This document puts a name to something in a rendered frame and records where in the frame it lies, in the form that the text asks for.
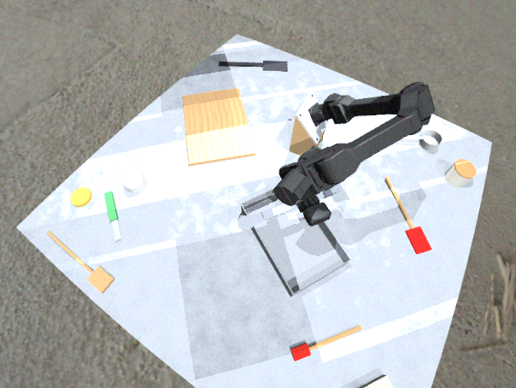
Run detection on yellow round disc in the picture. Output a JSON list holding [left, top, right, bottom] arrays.
[[70, 187, 91, 207]]

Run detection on grey cylinder with orange top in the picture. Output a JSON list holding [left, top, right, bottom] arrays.
[[444, 159, 477, 188]]

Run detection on white short cylinder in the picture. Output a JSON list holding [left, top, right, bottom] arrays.
[[124, 172, 146, 193]]

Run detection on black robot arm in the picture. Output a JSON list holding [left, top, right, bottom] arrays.
[[274, 82, 435, 206]]

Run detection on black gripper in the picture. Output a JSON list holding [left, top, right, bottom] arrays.
[[279, 162, 331, 226]]

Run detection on grey rectangular roasting tin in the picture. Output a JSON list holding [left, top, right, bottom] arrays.
[[240, 188, 352, 297]]

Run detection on green and white bar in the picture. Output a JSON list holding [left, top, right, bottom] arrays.
[[104, 191, 122, 241]]

